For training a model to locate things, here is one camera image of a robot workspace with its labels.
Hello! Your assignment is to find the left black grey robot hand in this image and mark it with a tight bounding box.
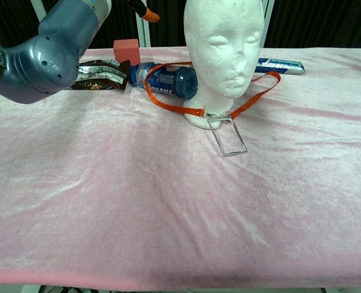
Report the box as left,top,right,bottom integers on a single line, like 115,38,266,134
123,0,161,24

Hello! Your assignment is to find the orange lanyard strap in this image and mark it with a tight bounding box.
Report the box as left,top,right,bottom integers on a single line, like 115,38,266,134
144,61,282,121

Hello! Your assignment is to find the clear badge holder metal frame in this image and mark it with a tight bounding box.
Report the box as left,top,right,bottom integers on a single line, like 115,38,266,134
203,112,249,157

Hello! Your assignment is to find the white foam mannequin head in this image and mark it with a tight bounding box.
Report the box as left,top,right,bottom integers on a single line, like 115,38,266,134
182,0,266,130

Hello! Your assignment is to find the pink foam cube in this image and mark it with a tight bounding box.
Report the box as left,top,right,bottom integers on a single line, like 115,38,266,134
113,38,141,65

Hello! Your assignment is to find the blue plastic drink bottle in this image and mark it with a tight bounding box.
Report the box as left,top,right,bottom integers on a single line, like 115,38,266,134
128,62,199,102

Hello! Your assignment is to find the brown snack bag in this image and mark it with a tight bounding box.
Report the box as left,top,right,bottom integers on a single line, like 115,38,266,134
70,59,132,92

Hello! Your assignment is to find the blue white wrapped packet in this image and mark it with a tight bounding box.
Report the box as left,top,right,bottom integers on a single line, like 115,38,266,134
254,57,306,76

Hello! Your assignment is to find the black curtain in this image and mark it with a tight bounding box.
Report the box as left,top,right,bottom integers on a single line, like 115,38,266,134
0,0,361,53

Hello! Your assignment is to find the pink fleece table cloth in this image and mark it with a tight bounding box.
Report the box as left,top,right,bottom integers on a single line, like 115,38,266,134
0,46,361,290

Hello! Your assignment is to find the white double frame post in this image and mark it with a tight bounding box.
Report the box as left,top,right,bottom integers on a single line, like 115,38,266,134
133,0,152,48

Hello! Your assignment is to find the white slanted frame post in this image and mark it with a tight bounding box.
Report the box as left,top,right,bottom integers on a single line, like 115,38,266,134
30,0,48,23

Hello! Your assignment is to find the white thin frame post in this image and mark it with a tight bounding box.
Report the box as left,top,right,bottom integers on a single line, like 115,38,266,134
260,0,276,49

